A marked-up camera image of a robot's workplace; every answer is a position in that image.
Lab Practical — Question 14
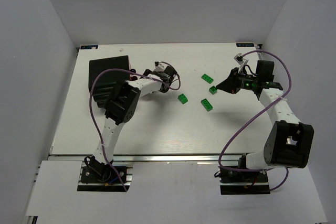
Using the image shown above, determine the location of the green small square lego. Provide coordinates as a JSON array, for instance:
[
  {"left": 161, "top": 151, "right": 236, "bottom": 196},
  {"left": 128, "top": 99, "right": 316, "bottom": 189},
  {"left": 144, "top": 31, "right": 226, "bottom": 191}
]
[{"left": 209, "top": 86, "right": 217, "bottom": 94}]

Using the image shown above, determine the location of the green four-stud long lego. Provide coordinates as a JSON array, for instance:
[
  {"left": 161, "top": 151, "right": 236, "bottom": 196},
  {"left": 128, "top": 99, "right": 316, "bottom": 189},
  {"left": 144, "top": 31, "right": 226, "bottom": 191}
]
[{"left": 201, "top": 74, "right": 214, "bottom": 84}]

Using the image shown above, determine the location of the green curved four-stud lego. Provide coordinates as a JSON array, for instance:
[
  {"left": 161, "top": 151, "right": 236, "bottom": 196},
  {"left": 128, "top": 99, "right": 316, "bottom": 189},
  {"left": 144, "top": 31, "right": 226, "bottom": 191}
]
[{"left": 177, "top": 93, "right": 188, "bottom": 104}]

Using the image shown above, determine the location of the green lego brick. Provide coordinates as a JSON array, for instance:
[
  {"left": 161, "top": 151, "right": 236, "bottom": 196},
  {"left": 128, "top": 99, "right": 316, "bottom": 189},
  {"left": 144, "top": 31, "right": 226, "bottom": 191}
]
[{"left": 201, "top": 99, "right": 213, "bottom": 112}]

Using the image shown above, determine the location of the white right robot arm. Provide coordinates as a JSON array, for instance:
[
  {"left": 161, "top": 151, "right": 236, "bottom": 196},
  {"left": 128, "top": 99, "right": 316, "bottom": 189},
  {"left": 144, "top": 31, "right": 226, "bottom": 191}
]
[{"left": 216, "top": 60, "right": 314, "bottom": 172}]

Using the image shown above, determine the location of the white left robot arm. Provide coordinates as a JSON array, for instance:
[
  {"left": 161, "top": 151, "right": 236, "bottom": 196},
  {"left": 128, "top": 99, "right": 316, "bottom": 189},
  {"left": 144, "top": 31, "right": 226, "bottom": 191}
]
[{"left": 89, "top": 61, "right": 179, "bottom": 165}]

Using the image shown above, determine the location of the blue table label right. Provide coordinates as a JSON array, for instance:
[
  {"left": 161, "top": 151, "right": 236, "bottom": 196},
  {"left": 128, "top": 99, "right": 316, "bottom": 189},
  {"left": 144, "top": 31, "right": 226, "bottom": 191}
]
[{"left": 236, "top": 42, "right": 255, "bottom": 47}]

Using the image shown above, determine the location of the blue table label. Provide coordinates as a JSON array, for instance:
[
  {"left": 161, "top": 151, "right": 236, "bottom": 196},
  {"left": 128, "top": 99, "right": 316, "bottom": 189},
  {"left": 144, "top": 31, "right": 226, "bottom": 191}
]
[
  {"left": 236, "top": 42, "right": 255, "bottom": 47},
  {"left": 80, "top": 45, "right": 98, "bottom": 50}
]

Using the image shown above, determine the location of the black drawer cabinet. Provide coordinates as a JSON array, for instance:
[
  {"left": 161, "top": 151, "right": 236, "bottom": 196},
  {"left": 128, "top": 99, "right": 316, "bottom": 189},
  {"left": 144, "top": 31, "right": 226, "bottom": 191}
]
[{"left": 88, "top": 55, "right": 131, "bottom": 108}]

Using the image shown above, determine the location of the blue table label left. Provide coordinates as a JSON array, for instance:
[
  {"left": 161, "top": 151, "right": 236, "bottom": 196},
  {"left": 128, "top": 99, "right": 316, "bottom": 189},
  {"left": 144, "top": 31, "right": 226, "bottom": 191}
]
[{"left": 80, "top": 45, "right": 98, "bottom": 50}]

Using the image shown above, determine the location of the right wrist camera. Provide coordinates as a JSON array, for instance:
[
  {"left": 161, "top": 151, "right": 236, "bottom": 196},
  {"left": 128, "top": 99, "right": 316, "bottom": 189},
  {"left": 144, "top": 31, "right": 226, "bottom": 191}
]
[{"left": 234, "top": 53, "right": 248, "bottom": 72}]

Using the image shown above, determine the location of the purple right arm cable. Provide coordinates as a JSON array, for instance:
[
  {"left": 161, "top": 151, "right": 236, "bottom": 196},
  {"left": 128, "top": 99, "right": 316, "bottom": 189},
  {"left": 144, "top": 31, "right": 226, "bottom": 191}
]
[{"left": 218, "top": 49, "right": 292, "bottom": 192}]

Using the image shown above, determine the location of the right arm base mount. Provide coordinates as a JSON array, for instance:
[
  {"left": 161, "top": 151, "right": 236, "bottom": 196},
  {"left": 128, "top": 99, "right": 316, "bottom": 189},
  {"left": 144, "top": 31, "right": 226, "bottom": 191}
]
[{"left": 214, "top": 154, "right": 271, "bottom": 196}]

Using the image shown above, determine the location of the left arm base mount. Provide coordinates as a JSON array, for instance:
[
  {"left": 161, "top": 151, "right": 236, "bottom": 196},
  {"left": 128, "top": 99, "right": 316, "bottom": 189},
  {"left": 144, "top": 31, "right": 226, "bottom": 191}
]
[{"left": 77, "top": 156, "right": 131, "bottom": 193}]

